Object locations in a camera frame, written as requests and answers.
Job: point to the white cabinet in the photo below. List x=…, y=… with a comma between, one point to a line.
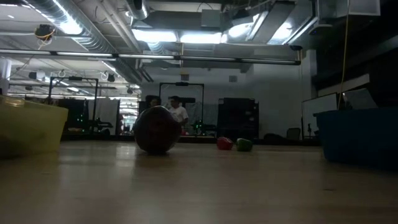
x=107, y=112

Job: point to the yellow plastic basket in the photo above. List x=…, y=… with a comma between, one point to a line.
x=31, y=130

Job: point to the small red bell pepper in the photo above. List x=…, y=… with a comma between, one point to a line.
x=224, y=143

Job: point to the silver round duct pipe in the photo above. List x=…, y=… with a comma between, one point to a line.
x=138, y=9

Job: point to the small green bell pepper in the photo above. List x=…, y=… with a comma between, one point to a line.
x=244, y=145

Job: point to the dark red round vegetable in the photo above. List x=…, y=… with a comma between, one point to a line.
x=157, y=130

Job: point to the long ceiling light bar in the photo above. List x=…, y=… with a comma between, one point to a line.
x=205, y=58

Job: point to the white board panel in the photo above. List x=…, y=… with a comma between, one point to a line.
x=318, y=107

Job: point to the black cabinet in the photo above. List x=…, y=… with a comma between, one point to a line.
x=237, y=115

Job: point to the black office chair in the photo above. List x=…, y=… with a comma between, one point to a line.
x=293, y=133

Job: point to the silver ribbed ventilation duct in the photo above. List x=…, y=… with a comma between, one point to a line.
x=90, y=37

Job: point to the grey ceiling box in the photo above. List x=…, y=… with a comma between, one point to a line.
x=211, y=18

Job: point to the person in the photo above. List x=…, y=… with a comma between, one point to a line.
x=155, y=102
x=182, y=113

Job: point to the bright ceiling light panel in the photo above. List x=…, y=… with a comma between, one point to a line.
x=199, y=38

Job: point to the blue plastic basket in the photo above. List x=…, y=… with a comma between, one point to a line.
x=357, y=137

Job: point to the grey tilted panel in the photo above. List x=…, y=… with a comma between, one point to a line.
x=360, y=99

